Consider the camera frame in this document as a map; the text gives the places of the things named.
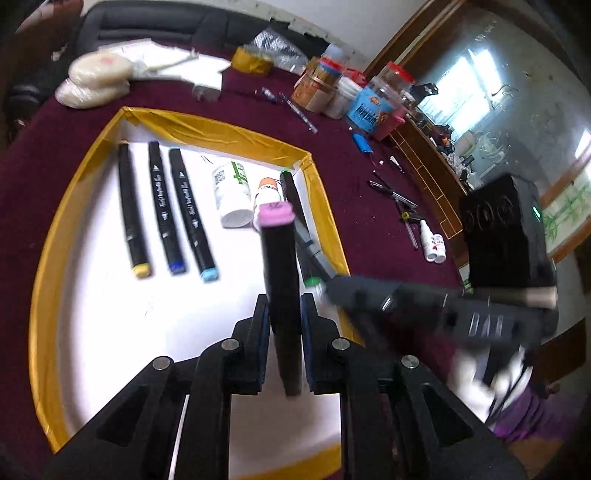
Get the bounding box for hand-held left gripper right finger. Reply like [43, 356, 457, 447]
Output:
[299, 294, 527, 480]

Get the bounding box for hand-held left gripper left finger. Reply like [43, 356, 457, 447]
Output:
[44, 294, 274, 480]

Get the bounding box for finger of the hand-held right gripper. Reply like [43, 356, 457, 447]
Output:
[323, 274, 407, 333]

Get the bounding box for black marker lilac cap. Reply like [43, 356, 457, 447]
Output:
[257, 201, 303, 398]

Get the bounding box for white pill bottle red label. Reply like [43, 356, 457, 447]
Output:
[428, 233, 448, 264]

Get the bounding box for black marker green cap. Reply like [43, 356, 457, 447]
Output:
[278, 170, 334, 296]

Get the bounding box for small white bottle orange end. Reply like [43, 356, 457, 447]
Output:
[252, 178, 280, 232]

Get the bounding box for black marker light blue cap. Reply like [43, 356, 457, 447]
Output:
[168, 148, 219, 282]

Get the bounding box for white bottle green label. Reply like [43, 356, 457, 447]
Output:
[211, 161, 254, 229]

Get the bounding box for white tray yellow taped rim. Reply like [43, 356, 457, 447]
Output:
[28, 106, 356, 480]

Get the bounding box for black marker yellow cap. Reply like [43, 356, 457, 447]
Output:
[116, 142, 152, 279]

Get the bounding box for person's right hand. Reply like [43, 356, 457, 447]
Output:
[448, 346, 529, 418]

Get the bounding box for bamboo painted panel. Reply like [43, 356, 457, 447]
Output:
[540, 152, 591, 264]

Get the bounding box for wooden brick pattern counter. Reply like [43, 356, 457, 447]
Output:
[390, 117, 472, 259]

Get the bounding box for clear jar blue cartoon label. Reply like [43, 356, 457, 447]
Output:
[346, 76, 408, 134]

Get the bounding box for thin clear pen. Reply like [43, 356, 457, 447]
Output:
[279, 95, 319, 136]

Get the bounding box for clear jar red lid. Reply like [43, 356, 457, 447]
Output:
[376, 61, 415, 97]

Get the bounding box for white plastic jar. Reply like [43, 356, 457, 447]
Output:
[323, 76, 365, 120]

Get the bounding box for jar with coloured lids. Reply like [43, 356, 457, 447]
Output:
[318, 44, 349, 79]

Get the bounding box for white charger plug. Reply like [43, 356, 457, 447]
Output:
[191, 74, 223, 102]

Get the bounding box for yellow tape roll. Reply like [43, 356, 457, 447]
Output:
[231, 45, 274, 75]

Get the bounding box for silver foil bag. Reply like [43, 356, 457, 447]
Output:
[242, 27, 309, 75]

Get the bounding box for white papers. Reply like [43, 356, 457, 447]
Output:
[97, 39, 232, 90]

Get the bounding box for round white cake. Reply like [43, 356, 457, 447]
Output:
[68, 52, 134, 88]
[54, 78, 130, 110]

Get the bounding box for black leather sofa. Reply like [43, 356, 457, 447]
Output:
[81, 0, 333, 54]

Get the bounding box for pile of cables and tools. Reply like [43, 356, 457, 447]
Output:
[406, 83, 490, 181]

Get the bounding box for blue battery pack with wires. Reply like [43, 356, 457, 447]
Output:
[352, 133, 384, 167]

